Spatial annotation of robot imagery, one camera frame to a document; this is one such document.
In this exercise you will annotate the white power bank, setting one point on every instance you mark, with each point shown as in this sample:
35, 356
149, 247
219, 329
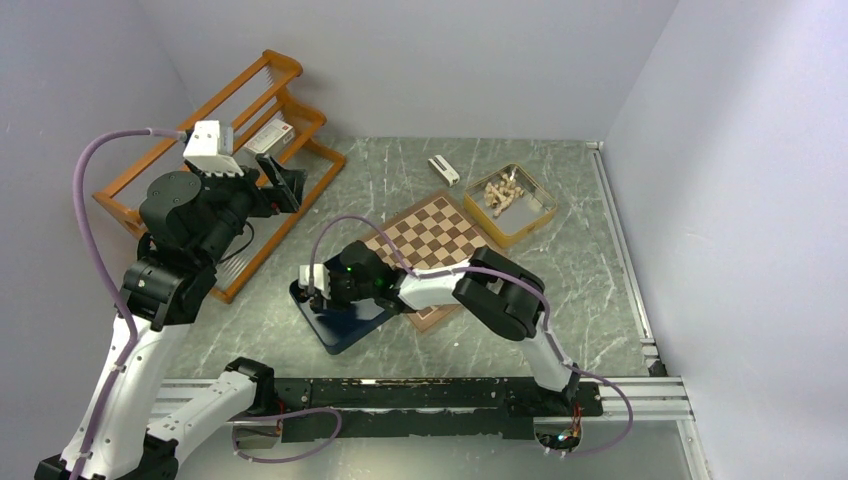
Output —
439, 164

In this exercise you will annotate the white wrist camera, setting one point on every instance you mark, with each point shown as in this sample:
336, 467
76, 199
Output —
314, 279
210, 149

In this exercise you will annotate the blue metal tin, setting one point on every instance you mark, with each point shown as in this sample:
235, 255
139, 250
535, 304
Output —
339, 330

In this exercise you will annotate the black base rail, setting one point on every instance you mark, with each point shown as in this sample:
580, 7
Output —
430, 407

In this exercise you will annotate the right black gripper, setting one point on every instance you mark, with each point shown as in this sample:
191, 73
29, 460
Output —
333, 300

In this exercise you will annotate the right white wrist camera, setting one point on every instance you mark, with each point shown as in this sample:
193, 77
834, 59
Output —
314, 279

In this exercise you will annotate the aluminium frame rail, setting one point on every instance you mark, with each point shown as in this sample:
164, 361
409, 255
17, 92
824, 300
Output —
623, 403

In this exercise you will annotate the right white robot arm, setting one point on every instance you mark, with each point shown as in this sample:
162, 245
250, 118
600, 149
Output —
507, 298

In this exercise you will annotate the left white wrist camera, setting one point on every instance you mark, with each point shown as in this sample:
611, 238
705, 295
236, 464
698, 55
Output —
210, 149

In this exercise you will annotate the wooden chess board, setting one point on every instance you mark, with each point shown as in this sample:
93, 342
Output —
436, 231

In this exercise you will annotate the orange wooden rack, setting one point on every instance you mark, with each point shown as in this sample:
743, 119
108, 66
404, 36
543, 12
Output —
211, 207

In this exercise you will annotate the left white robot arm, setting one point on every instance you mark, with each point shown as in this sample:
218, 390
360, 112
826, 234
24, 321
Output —
116, 439

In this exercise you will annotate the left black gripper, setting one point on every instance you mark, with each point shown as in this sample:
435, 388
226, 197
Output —
270, 200

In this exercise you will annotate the gold metal tin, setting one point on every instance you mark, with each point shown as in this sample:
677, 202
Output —
526, 215

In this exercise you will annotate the light chess pieces pile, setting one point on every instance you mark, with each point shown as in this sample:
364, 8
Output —
502, 192

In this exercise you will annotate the white cardboard box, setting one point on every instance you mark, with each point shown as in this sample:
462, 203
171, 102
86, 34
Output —
270, 139

